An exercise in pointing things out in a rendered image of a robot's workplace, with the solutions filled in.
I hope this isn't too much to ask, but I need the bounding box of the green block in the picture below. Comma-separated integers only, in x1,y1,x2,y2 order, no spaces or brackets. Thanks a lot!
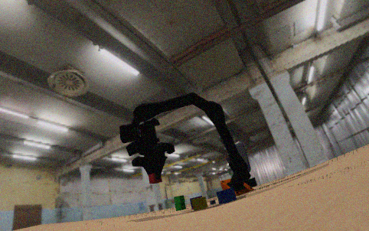
175,202,186,211
174,195,185,204

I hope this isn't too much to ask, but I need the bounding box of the yellow cube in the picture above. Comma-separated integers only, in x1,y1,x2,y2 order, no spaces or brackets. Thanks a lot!
191,197,208,210

